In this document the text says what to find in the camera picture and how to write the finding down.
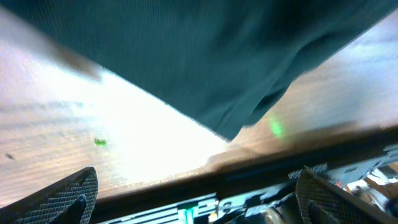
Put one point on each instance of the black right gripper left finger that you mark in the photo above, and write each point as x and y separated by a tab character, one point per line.
70	200

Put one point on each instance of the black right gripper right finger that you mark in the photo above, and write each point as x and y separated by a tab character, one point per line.
318	199

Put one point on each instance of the black polo shirt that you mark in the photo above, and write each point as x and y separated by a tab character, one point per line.
223	63

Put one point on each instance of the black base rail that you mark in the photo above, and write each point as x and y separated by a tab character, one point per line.
341	159

